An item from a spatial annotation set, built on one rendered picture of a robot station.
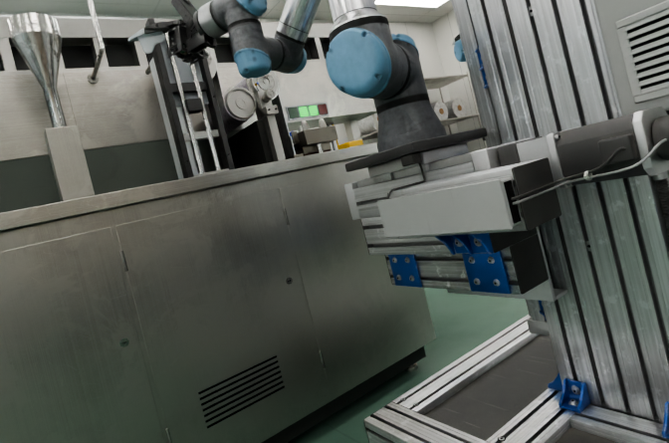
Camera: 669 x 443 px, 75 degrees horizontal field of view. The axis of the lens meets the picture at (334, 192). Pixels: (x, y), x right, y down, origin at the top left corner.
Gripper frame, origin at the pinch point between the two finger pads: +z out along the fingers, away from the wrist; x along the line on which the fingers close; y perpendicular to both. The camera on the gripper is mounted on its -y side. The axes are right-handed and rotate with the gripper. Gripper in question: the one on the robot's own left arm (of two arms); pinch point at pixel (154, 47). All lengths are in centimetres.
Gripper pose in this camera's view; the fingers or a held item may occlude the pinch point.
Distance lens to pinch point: 128.0
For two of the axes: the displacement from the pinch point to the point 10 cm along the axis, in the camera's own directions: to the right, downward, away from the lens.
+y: 1.8, 9.8, -1.1
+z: -8.3, 2.1, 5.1
